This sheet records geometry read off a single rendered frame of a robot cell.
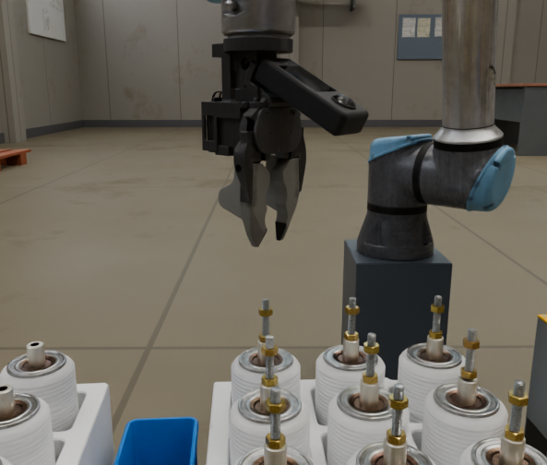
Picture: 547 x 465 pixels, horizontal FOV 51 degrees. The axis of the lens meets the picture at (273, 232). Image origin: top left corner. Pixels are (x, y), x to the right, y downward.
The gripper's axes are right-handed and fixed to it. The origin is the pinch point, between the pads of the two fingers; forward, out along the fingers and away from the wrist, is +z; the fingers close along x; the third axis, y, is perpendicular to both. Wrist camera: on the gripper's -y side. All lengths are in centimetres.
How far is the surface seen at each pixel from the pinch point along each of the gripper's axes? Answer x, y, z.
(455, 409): -13.6, -16.3, 20.9
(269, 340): 0.3, 0.2, 12.7
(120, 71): -529, 811, -43
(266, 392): 1.0, 0.1, 18.9
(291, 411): -0.7, -2.4, 21.0
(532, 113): -531, 143, 6
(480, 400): -17.8, -17.6, 21.2
